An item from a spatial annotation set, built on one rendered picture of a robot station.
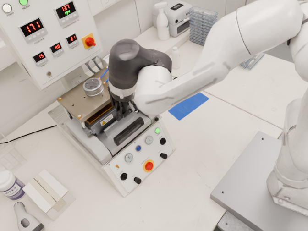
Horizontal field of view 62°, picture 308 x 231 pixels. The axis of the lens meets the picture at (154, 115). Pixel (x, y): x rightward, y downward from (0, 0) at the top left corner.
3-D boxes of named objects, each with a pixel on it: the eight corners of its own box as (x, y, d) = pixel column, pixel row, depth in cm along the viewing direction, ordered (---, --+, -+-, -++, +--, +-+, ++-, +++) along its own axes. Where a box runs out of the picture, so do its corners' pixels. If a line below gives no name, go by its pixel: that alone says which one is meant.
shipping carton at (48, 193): (31, 196, 118) (21, 187, 111) (54, 176, 123) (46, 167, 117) (52, 222, 109) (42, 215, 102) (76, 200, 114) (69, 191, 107)
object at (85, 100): (57, 106, 116) (44, 85, 106) (110, 70, 128) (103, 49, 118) (87, 134, 103) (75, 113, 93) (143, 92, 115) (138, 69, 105)
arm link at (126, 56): (167, 96, 75) (168, 68, 80) (178, 69, 64) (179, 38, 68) (106, 87, 73) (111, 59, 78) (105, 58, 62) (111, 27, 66)
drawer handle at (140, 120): (114, 143, 104) (112, 138, 101) (141, 121, 110) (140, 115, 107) (118, 146, 103) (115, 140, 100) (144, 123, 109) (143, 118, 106)
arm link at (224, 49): (234, -1, 56) (130, 52, 74) (241, 67, 48) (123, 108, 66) (252, 30, 64) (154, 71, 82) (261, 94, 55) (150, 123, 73)
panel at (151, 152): (127, 194, 112) (106, 164, 104) (173, 150, 124) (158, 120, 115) (129, 196, 111) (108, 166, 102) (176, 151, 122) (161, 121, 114)
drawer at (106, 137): (75, 121, 120) (68, 110, 115) (111, 95, 129) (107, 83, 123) (113, 156, 105) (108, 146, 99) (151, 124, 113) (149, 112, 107)
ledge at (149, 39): (86, 78, 169) (84, 73, 166) (168, 20, 204) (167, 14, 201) (116, 97, 154) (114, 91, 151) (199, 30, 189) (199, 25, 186)
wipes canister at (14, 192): (6, 194, 120) (-14, 179, 109) (22, 180, 124) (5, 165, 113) (14, 205, 116) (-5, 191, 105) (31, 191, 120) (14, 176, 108)
